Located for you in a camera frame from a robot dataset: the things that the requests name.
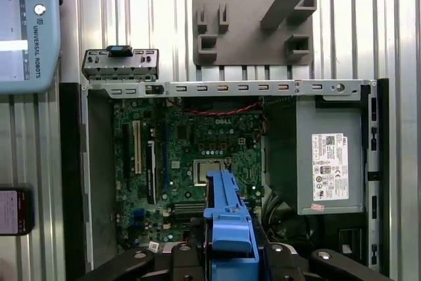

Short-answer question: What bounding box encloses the grey plastic parts rack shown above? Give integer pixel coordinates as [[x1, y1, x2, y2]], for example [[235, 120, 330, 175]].
[[191, 0, 318, 66]]

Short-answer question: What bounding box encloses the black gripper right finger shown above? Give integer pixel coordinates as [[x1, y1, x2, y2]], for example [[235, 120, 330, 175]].
[[256, 223, 392, 281]]

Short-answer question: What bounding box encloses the blue black bracket latch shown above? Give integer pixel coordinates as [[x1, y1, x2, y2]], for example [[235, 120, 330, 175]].
[[107, 45, 134, 58]]

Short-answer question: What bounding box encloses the black RAM slot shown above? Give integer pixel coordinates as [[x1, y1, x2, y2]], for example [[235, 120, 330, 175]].
[[172, 202, 205, 210], [172, 209, 205, 217]]

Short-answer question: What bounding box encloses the red black twisted wire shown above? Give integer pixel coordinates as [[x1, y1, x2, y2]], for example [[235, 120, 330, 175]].
[[167, 98, 266, 137]]

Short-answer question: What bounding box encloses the black open PC case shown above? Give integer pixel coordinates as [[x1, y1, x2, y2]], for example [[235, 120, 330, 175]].
[[59, 78, 391, 281]]

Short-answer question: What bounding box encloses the white expansion slot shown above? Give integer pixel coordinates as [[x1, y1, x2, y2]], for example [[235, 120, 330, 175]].
[[132, 120, 142, 175]]

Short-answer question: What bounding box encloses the black expansion slot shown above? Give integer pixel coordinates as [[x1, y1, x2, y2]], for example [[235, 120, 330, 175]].
[[122, 124, 131, 193]]

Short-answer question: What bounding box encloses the grey power supply unit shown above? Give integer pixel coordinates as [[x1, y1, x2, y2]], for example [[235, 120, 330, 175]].
[[264, 99, 366, 216]]

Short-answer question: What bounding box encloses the black phone with screen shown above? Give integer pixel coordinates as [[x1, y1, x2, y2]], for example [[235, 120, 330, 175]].
[[0, 184, 36, 236]]

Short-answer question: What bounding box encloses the silver CPU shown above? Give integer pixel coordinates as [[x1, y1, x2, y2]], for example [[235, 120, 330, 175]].
[[193, 161, 224, 185]]

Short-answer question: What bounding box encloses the metal CPU socket cover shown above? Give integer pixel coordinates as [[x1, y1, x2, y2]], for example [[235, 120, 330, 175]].
[[192, 158, 231, 186]]

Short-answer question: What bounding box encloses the pale blue teach pendant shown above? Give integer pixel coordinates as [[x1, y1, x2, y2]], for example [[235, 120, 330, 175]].
[[0, 0, 62, 94]]

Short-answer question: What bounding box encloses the hard disk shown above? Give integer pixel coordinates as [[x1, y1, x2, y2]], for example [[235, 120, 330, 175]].
[[197, 169, 274, 281]]

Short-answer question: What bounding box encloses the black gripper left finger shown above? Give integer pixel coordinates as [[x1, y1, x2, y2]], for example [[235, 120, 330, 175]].
[[77, 217, 208, 281]]

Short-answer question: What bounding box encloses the metal expansion slot bracket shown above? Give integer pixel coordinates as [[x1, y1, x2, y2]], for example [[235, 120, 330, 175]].
[[81, 49, 161, 81]]

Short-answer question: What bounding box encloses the green motherboard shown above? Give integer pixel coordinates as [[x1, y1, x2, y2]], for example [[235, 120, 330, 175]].
[[113, 98, 266, 252]]

